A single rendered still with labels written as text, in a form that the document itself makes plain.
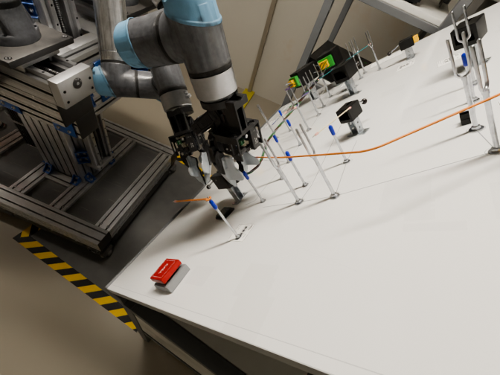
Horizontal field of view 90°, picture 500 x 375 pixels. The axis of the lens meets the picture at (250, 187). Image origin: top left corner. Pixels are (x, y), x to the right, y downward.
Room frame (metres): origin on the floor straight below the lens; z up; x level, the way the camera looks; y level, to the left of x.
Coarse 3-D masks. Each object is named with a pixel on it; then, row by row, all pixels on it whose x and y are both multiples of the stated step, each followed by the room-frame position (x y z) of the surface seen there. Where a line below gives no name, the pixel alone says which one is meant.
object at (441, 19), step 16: (352, 0) 1.86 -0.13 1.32; (368, 0) 1.30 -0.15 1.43; (384, 0) 1.32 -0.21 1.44; (400, 0) 1.33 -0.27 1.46; (432, 0) 1.69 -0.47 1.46; (448, 0) 1.77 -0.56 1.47; (464, 0) 1.24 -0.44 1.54; (320, 16) 1.33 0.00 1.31; (400, 16) 1.27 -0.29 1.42; (416, 16) 1.28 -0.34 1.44; (432, 16) 1.28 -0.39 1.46; (448, 16) 1.24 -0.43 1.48; (320, 32) 1.34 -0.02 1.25; (336, 32) 1.86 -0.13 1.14; (432, 32) 1.24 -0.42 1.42; (304, 64) 1.32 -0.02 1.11; (320, 80) 1.34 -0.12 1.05
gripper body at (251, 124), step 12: (240, 96) 0.38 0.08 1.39; (204, 108) 0.36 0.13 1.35; (216, 108) 0.35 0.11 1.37; (228, 108) 0.36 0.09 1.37; (240, 108) 0.37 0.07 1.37; (228, 120) 0.36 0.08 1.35; (240, 120) 0.37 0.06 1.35; (252, 120) 0.40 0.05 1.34; (216, 132) 0.36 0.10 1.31; (228, 132) 0.36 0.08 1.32; (240, 132) 0.35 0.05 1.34; (252, 132) 0.38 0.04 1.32; (216, 144) 0.36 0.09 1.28; (228, 144) 0.36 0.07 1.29; (240, 144) 0.36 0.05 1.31; (252, 144) 0.38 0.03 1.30; (240, 156) 0.34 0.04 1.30
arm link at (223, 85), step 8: (224, 72) 0.37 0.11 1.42; (232, 72) 0.39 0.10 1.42; (192, 80) 0.36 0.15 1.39; (200, 80) 0.35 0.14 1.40; (208, 80) 0.35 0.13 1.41; (216, 80) 0.36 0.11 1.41; (224, 80) 0.37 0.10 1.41; (232, 80) 0.38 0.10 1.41; (200, 88) 0.35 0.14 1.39; (208, 88) 0.35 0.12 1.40; (216, 88) 0.36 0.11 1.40; (224, 88) 0.36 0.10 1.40; (232, 88) 0.38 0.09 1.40; (200, 96) 0.35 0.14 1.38; (208, 96) 0.35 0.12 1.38; (216, 96) 0.35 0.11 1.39; (224, 96) 0.36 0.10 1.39
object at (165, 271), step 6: (168, 258) 0.18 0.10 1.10; (162, 264) 0.16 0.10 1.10; (168, 264) 0.16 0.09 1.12; (174, 264) 0.16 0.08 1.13; (180, 264) 0.17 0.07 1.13; (156, 270) 0.15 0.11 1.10; (162, 270) 0.15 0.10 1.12; (168, 270) 0.15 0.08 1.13; (174, 270) 0.15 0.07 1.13; (156, 276) 0.13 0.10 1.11; (162, 276) 0.13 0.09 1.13; (168, 276) 0.14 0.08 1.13; (162, 282) 0.13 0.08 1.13
